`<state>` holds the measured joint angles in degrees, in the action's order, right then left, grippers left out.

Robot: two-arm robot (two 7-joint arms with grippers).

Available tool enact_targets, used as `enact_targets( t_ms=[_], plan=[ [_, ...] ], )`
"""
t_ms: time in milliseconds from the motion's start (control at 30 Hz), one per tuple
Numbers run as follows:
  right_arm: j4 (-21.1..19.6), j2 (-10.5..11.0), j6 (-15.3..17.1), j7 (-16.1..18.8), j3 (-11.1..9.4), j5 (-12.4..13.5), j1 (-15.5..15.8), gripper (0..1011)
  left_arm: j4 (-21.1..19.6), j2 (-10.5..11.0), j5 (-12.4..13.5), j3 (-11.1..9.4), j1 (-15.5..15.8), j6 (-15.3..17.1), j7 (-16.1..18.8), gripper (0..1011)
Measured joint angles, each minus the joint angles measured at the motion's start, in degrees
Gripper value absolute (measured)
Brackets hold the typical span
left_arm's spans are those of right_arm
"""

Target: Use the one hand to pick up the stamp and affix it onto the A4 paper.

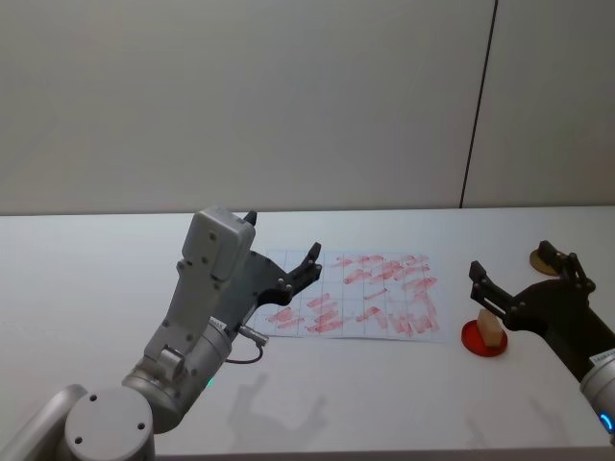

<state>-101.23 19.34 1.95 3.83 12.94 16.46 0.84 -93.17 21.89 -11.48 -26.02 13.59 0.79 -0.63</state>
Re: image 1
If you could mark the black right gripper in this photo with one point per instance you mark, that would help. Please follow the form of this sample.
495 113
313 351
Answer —
562 312

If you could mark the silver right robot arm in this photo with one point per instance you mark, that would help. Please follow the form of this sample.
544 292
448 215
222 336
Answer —
600 394

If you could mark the beige rectangular block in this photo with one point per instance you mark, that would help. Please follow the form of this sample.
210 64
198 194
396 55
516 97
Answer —
490 329

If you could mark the round red dish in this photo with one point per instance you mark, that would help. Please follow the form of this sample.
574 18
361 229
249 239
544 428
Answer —
473 342

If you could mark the white paper with red scribbles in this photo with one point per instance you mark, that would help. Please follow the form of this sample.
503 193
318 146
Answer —
365 298

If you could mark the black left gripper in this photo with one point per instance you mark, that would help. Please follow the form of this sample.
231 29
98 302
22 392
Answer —
250 288

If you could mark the round brown disc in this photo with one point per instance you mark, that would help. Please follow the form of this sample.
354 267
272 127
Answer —
535 261

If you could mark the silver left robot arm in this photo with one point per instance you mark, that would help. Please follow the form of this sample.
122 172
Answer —
158 365

